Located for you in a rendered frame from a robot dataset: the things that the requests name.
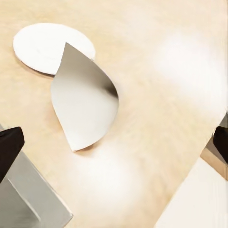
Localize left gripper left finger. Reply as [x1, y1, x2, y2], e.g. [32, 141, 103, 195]
[0, 127, 25, 183]

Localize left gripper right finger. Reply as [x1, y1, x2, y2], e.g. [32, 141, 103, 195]
[213, 126, 228, 164]

